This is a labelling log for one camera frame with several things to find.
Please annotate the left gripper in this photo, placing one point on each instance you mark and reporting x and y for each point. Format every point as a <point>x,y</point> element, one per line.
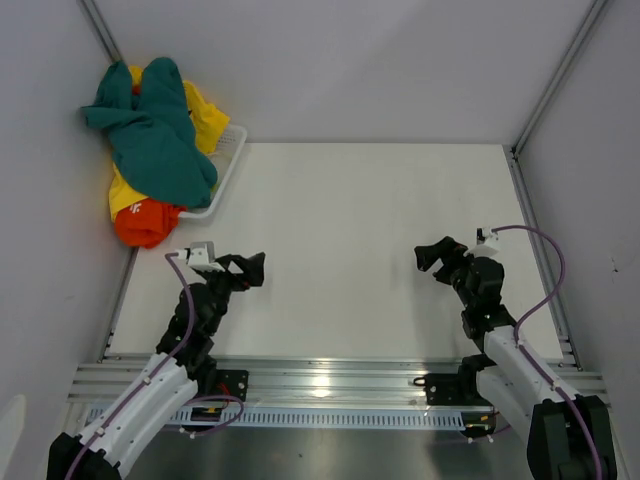
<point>251,268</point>

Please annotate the aluminium frame post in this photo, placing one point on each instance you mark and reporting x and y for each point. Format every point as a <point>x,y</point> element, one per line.
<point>101,29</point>
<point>579,40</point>

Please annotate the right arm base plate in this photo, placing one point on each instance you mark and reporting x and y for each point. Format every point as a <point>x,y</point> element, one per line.
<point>444,389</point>

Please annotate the left aluminium frame post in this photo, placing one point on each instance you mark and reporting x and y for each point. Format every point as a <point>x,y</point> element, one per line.
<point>101,29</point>

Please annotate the right aluminium frame post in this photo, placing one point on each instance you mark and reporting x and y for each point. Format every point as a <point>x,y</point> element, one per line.
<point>579,40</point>

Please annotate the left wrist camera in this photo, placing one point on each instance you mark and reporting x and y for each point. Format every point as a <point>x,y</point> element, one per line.
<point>201,257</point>

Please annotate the slotted cable duct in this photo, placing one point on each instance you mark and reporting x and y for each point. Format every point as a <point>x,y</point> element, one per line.
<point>199,416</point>

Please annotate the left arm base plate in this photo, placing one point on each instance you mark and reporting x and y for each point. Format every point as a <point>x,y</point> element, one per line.
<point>226,382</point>

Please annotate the aluminium mounting rail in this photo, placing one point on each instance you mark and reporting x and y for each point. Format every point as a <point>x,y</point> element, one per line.
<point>284,383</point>

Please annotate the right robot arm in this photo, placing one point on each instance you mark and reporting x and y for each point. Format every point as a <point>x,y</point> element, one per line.
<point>567,434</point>

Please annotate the orange shorts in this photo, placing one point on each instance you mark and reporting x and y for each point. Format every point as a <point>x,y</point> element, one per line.
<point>147,223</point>

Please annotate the yellow shorts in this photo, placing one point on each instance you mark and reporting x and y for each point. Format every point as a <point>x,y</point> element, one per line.
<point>209,124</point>

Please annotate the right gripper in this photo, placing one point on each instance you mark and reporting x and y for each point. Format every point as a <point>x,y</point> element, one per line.
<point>427,255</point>

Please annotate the teal green shorts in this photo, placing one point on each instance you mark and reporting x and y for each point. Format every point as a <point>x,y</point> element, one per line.
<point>152,137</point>

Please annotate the white plastic basket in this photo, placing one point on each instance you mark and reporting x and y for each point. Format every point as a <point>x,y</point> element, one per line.
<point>224,158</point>

